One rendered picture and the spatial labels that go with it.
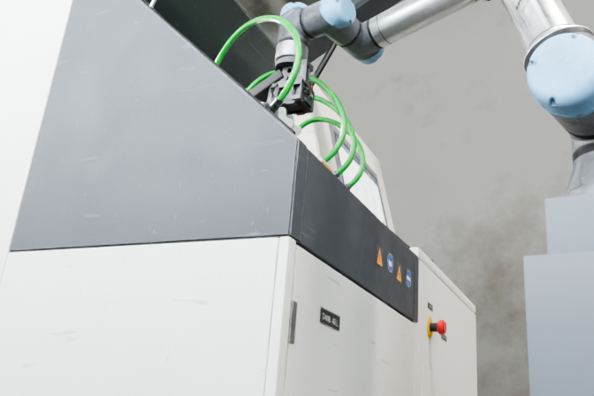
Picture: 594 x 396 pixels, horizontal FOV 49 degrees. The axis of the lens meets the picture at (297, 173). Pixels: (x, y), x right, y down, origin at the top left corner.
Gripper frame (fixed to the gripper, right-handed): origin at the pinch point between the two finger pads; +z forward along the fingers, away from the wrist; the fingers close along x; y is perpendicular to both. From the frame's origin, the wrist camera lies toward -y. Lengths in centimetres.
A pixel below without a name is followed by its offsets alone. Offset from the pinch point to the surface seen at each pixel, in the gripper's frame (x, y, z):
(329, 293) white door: -16.7, 22.6, 37.5
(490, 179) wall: 204, 13, -71
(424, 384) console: 43, 23, 46
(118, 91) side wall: -32.7, -16.5, 1.7
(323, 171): -22.6, 22.6, 18.0
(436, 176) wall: 208, -16, -77
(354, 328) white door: -4.6, 22.6, 41.0
